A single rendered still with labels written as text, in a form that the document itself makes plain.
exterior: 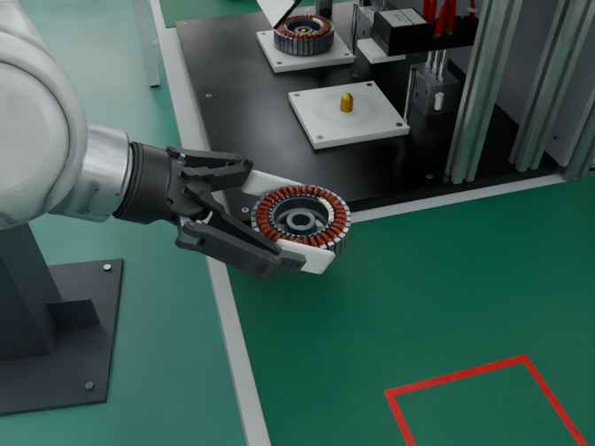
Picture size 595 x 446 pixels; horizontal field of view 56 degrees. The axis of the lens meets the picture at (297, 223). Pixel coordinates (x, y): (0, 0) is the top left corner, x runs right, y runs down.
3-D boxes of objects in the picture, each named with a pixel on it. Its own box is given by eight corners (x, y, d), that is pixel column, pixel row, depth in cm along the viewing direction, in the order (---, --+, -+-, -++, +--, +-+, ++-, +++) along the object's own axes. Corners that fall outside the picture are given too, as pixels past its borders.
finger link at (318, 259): (278, 237, 56) (280, 242, 55) (334, 250, 59) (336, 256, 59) (264, 257, 57) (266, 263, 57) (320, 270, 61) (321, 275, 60)
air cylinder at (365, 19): (369, 50, 106) (372, 22, 102) (356, 34, 111) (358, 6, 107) (394, 47, 107) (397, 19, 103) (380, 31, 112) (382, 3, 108)
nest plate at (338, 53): (274, 73, 99) (274, 66, 98) (256, 37, 110) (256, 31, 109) (354, 62, 102) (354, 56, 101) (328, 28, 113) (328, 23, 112)
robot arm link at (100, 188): (39, 234, 48) (107, 246, 51) (70, 150, 44) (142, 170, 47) (42, 171, 55) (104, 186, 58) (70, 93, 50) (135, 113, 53)
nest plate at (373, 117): (314, 149, 82) (314, 142, 81) (288, 98, 93) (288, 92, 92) (408, 134, 85) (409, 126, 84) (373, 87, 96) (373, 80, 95)
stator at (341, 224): (264, 281, 60) (263, 257, 57) (243, 213, 67) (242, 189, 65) (363, 261, 62) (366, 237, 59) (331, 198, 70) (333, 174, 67)
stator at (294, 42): (288, 61, 100) (287, 42, 97) (265, 36, 107) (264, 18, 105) (343, 50, 103) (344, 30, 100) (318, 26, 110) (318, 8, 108)
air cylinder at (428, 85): (424, 117, 88) (430, 86, 85) (405, 94, 94) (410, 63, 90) (453, 112, 89) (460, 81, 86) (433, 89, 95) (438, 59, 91)
